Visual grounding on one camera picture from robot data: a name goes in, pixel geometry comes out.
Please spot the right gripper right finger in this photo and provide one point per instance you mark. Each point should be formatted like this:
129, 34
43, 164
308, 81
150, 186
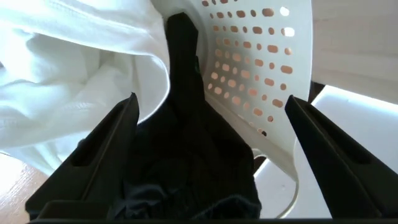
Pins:
339, 183

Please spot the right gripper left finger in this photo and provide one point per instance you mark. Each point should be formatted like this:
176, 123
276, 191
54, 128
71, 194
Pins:
102, 174

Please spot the white printed t-shirt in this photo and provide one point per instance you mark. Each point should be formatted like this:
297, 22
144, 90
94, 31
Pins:
62, 77

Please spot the white laundry basket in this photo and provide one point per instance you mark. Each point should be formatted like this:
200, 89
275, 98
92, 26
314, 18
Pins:
298, 40

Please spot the black garment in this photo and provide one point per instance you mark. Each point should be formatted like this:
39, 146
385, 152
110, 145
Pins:
186, 149

